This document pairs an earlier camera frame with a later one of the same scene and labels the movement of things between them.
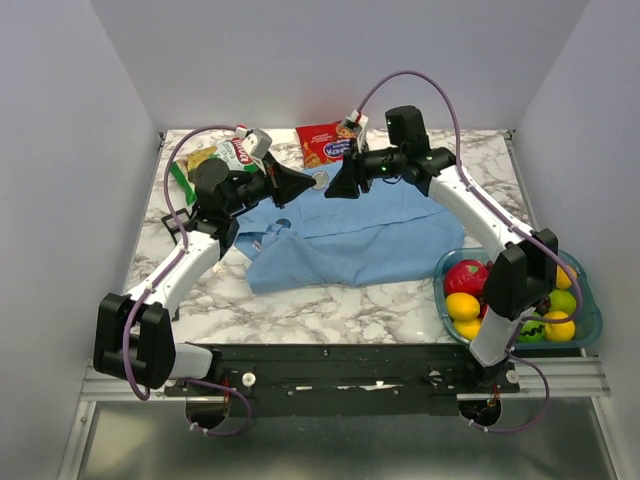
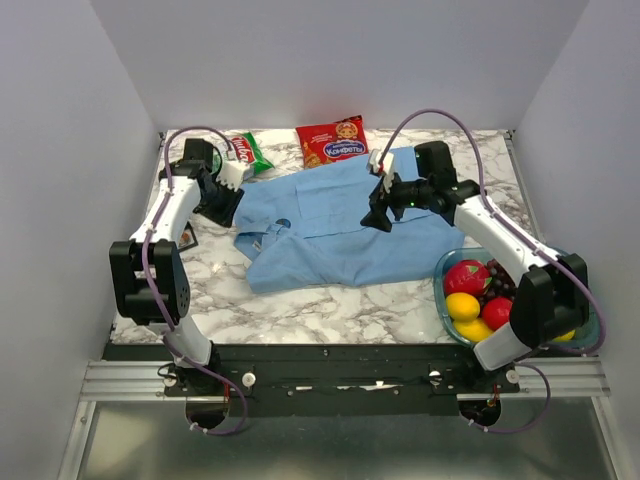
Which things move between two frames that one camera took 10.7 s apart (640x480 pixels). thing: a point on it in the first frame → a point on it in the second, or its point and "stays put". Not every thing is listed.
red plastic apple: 467,276 stays put
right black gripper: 344,185 → 376,216
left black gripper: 283,184 → 226,213
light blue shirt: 390,233 stays put
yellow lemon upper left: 462,306 stays put
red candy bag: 324,144 stays put
